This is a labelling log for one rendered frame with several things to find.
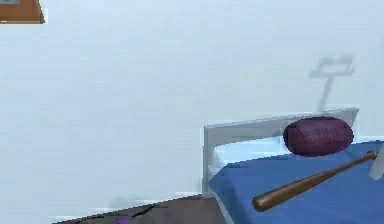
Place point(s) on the small purple object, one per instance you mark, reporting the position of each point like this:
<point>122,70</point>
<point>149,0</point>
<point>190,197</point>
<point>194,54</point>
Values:
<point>124,220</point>

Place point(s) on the brown framed wall picture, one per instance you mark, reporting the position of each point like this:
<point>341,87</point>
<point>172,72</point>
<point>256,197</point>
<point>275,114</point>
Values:
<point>20,11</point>

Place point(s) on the dark red oval pillow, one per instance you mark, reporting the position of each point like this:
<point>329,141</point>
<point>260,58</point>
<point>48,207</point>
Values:
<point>318,136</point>

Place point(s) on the brown wooden baseball bat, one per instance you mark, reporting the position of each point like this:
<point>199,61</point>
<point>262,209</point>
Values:
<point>300,187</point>

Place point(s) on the blue bed with grey headboard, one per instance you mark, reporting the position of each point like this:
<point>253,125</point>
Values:
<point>333,200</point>

